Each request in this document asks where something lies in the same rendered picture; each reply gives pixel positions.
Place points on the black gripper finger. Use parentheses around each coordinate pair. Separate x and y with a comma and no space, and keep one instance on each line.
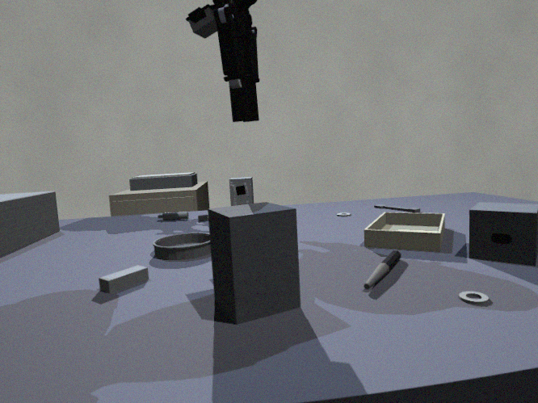
(251,68)
(230,56)

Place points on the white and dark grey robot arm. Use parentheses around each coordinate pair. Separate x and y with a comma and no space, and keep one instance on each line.
(202,20)

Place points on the grey flat washer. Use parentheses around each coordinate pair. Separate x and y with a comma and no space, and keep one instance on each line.
(484,298)

